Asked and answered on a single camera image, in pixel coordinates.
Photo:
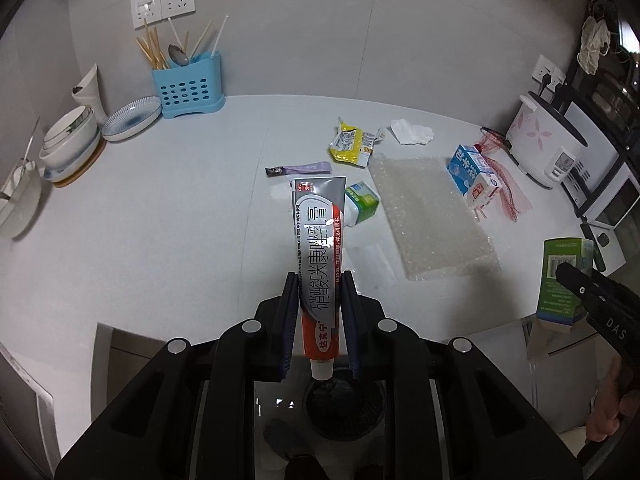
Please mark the white bowl with spoon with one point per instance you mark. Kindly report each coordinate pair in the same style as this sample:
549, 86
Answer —
20, 194

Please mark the stacked white bowls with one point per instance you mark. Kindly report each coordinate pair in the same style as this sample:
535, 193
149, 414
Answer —
69, 143

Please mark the right wall socket pair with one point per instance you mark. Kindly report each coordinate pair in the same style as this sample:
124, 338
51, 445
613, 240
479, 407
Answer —
547, 75

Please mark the left wall socket pair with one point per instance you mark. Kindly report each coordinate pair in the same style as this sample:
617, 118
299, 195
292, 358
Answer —
154, 11

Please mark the green white small carton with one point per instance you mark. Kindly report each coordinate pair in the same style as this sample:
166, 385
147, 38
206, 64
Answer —
559, 308

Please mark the purple sachet wrapper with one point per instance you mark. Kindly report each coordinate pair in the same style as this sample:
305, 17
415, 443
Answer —
295, 170

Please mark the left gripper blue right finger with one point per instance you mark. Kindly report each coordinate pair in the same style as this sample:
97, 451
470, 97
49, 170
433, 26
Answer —
355, 325

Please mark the red mesh net bag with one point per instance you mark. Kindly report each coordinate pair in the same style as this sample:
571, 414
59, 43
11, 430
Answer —
513, 201

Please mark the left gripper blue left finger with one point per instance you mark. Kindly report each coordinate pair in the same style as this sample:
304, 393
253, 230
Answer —
287, 319

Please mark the clear bubble wrap sheet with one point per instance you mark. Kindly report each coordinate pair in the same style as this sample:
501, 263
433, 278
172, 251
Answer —
436, 233

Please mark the yellow silver snack wrapper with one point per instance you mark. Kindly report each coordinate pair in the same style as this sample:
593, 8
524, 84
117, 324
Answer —
354, 146

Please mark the wooden round coaster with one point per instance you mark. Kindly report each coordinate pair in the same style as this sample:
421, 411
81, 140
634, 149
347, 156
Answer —
81, 170

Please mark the blue utensil holder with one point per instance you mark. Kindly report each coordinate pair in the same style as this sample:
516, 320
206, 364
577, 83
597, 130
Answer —
192, 89

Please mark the blue white milk carton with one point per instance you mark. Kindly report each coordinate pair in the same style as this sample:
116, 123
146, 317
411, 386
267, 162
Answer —
474, 178

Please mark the hanging white cloth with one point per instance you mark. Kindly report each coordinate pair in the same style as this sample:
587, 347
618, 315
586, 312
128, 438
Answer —
594, 43

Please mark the wall socket pair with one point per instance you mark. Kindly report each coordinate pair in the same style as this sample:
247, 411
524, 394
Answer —
154, 11
547, 75

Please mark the blue patterned plate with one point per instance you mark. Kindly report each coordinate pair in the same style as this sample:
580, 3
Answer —
131, 119

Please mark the red white ointment tube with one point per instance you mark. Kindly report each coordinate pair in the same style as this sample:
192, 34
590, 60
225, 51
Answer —
318, 211

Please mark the white microwave oven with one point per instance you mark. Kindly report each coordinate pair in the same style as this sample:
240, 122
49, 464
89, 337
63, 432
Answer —
605, 194

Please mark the white pink rice cooker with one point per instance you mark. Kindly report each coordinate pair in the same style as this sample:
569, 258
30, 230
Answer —
543, 142

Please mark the person's right hand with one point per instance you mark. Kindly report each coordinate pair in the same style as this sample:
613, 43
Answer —
604, 418

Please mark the white tissue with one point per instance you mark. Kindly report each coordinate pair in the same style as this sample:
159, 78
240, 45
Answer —
409, 134

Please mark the black metal rack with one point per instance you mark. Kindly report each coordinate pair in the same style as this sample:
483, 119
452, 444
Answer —
608, 94

